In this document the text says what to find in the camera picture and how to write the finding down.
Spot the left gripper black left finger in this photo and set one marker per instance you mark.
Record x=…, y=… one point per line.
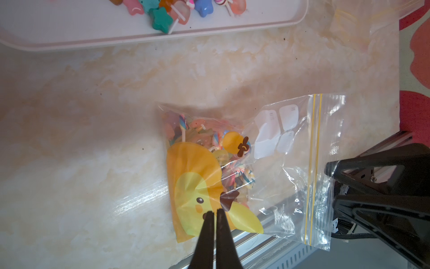
x=204, y=251

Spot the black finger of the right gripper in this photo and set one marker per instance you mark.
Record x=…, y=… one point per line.
x=403, y=171
x=401, y=222

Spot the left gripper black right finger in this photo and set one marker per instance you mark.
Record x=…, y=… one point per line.
x=226, y=255

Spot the ziploc bag of candies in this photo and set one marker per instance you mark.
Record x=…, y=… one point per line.
x=354, y=22

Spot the poured candies pile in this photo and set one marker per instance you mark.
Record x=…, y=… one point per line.
x=165, y=15

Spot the white plastic tray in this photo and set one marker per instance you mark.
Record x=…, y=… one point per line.
x=40, y=26

